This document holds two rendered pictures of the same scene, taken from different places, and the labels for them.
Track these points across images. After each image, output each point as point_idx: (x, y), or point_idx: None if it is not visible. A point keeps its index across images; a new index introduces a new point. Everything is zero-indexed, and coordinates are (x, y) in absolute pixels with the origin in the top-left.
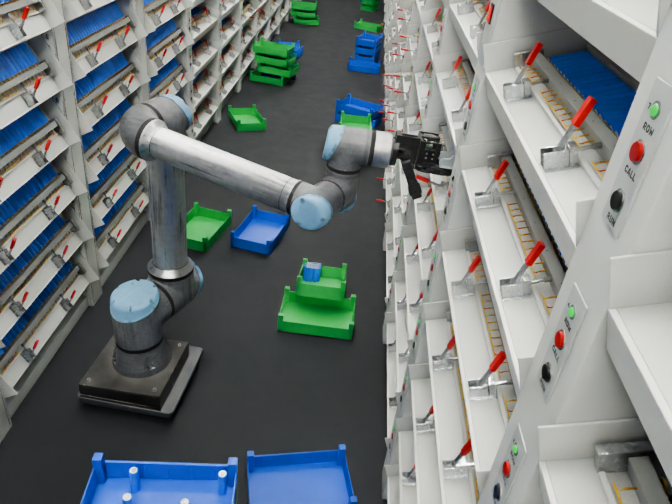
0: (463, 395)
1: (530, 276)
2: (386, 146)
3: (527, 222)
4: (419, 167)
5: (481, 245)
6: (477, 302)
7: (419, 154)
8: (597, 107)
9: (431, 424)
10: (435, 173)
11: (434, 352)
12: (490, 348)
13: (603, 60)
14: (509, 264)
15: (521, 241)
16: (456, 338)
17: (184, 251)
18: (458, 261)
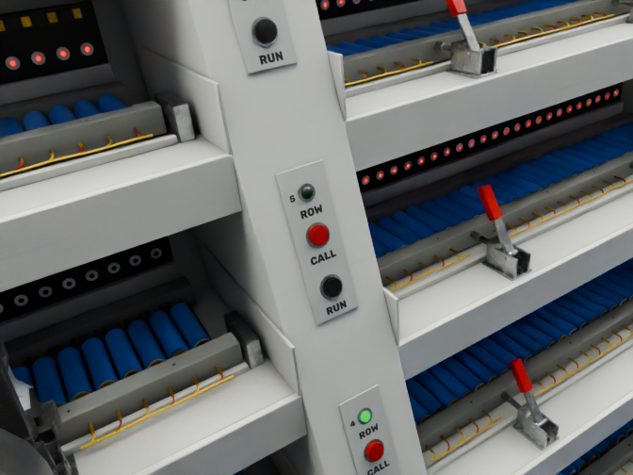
0: (564, 379)
1: (613, 18)
2: (13, 446)
3: (514, 28)
4: (40, 448)
5: (588, 53)
6: (520, 239)
7: (15, 400)
8: None
9: None
10: (59, 420)
11: (517, 461)
12: (596, 201)
13: None
14: (603, 34)
15: (555, 30)
16: (613, 235)
17: None
18: (419, 307)
